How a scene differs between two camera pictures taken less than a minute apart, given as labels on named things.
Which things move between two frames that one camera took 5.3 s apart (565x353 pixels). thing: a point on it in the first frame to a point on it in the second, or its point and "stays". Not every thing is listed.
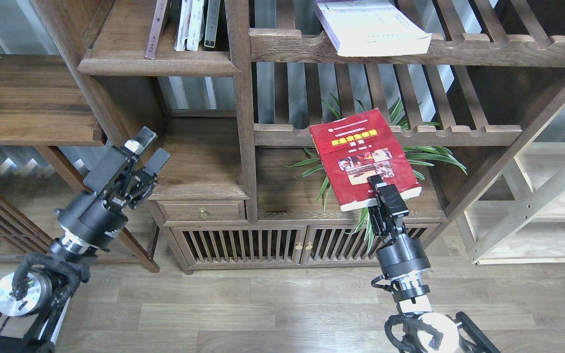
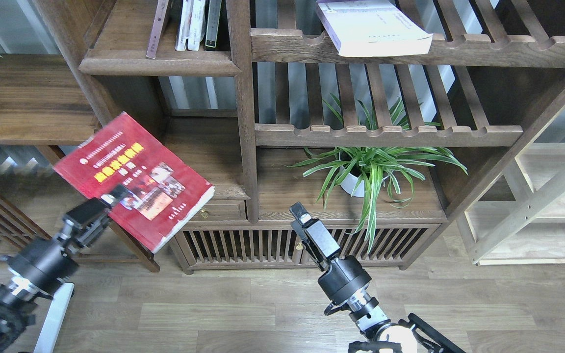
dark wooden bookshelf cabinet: x=276 y=127 stays
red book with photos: x=355 y=147 to x=165 y=193
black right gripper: x=402 y=253 to x=342 y=276
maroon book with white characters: x=160 y=11 stays
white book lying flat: x=366 y=27 stays
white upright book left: x=183 y=27 stays
